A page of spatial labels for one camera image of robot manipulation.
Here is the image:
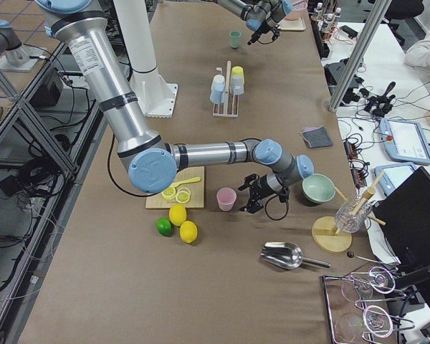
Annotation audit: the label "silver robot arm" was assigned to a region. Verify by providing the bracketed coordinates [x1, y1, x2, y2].
[37, 1, 314, 214]
[214, 0, 293, 45]

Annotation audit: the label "teach pendant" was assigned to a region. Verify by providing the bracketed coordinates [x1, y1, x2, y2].
[379, 118, 430, 166]
[374, 162, 418, 196]

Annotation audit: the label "wire glass rack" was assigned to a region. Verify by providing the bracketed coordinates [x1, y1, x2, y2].
[322, 266, 415, 343]

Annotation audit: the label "green bowl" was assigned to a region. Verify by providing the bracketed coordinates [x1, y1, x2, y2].
[302, 173, 335, 204]

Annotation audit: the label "aluminium frame post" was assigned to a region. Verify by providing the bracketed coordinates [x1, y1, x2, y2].
[328, 0, 391, 113]

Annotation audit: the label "yellow cup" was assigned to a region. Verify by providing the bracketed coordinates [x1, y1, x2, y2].
[231, 66, 244, 77]

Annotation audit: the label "teach pendant near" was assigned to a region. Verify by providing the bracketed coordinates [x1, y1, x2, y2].
[374, 162, 418, 196]

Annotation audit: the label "lemon slices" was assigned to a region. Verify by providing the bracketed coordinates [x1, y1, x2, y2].
[161, 187, 191, 204]

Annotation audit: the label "blue cup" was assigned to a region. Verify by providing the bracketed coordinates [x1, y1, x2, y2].
[210, 82, 224, 105]

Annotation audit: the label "yellow plastic knife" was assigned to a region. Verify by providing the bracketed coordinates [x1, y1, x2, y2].
[171, 176, 201, 188]

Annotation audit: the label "whole lemon lower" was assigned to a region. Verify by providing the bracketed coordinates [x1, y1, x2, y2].
[179, 220, 199, 244]

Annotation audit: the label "green cup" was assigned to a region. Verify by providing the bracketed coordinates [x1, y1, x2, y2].
[229, 30, 242, 49]

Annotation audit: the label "whole lemon upper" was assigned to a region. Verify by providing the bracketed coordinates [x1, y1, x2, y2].
[168, 204, 187, 226]

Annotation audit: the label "black monitor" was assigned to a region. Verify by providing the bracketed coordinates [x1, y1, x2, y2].
[373, 167, 430, 308]

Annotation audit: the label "beige tray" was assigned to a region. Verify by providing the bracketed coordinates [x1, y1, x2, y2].
[279, 17, 306, 32]

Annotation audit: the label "grey folded cloth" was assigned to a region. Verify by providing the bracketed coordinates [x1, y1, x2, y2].
[300, 126, 333, 149]

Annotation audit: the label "pink bowl with ice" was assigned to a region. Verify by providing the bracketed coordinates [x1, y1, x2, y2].
[285, 0, 308, 21]

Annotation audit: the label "pink cup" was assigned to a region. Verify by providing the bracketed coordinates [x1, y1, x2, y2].
[216, 187, 237, 211]

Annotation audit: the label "crystal glass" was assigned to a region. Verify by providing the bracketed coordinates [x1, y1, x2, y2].
[335, 196, 372, 233]

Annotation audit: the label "teach pendant far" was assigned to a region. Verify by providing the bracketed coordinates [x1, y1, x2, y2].
[379, 118, 430, 166]

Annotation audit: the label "white cup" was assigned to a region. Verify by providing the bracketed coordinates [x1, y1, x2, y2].
[212, 75, 225, 85]

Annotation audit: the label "wooden cutting board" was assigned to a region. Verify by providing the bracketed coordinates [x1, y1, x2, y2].
[145, 167, 205, 209]

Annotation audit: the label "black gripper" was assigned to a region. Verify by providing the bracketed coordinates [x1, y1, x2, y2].
[238, 173, 284, 214]
[247, 19, 280, 45]

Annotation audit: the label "wooden mug tree stand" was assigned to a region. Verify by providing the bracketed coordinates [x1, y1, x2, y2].
[312, 172, 386, 253]

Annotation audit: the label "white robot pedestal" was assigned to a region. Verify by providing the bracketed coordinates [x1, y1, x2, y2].
[113, 0, 178, 118]

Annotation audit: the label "whole lemon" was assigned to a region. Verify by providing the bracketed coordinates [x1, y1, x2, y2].
[168, 204, 187, 226]
[179, 220, 199, 244]

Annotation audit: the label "green lime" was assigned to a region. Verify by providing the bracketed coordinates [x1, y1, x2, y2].
[156, 217, 173, 237]

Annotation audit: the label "metal scoop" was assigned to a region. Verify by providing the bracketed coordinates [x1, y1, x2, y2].
[260, 242, 331, 270]

